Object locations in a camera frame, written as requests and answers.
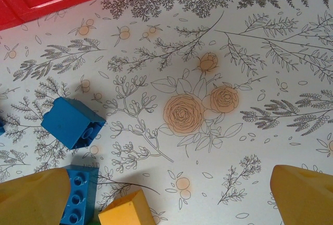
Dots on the amber right gripper left finger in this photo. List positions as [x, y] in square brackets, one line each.
[31, 199]

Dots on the amber right gripper right finger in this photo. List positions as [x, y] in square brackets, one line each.
[304, 199]

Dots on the yellow lego block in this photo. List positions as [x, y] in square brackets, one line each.
[125, 209]

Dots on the green lego block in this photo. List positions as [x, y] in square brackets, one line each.
[95, 222]

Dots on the blue lego block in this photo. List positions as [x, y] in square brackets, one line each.
[1, 127]
[80, 196]
[67, 121]

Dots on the floral patterned table cover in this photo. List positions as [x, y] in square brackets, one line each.
[234, 131]

